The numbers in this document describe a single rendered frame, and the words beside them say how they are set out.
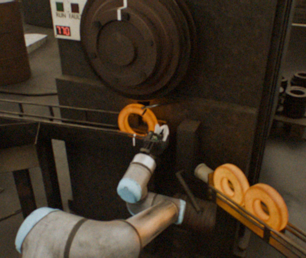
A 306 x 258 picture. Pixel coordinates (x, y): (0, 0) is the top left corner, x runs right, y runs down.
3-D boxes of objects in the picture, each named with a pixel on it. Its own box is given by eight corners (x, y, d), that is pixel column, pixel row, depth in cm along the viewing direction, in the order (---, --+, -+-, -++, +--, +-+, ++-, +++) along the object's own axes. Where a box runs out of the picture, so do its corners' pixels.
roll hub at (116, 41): (97, 76, 139) (91, 3, 125) (161, 87, 129) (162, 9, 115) (89, 81, 134) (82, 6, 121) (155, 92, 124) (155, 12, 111)
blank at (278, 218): (252, 174, 112) (244, 178, 110) (291, 197, 100) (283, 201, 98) (248, 213, 118) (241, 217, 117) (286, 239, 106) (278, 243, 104)
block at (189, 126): (182, 162, 158) (184, 116, 146) (199, 166, 155) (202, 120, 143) (174, 175, 149) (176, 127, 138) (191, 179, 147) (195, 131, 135)
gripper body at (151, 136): (165, 131, 136) (153, 154, 129) (167, 146, 142) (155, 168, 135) (147, 128, 139) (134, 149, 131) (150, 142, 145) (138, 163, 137)
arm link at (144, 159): (153, 179, 132) (131, 173, 136) (157, 169, 135) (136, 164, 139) (150, 165, 126) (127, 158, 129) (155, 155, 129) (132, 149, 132)
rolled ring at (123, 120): (155, 110, 141) (158, 107, 144) (116, 102, 148) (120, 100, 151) (155, 148, 150) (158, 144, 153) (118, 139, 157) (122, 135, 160)
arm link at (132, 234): (124, 240, 69) (190, 196, 134) (71, 224, 73) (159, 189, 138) (114, 297, 69) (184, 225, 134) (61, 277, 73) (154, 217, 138)
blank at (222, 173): (220, 156, 124) (213, 158, 123) (252, 174, 112) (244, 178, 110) (219, 192, 130) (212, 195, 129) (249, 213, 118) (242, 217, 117)
